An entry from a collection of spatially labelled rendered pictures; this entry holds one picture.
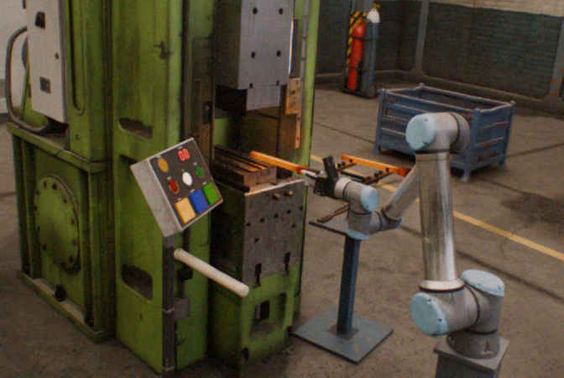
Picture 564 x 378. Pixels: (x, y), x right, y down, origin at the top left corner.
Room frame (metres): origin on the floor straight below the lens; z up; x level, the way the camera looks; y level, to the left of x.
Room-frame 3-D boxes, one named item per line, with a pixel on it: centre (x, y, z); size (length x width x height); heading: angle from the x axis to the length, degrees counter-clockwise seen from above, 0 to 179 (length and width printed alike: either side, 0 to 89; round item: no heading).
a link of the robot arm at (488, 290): (2.00, -0.69, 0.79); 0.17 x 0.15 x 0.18; 122
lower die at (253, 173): (2.85, 0.29, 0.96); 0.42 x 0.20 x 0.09; 47
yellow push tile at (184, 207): (2.10, 0.37, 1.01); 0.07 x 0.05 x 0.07; 162
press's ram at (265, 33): (2.88, 0.26, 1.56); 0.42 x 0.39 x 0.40; 47
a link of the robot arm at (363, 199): (2.34, -0.29, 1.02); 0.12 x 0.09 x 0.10; 47
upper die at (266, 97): (2.85, 0.29, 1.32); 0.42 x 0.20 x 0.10; 47
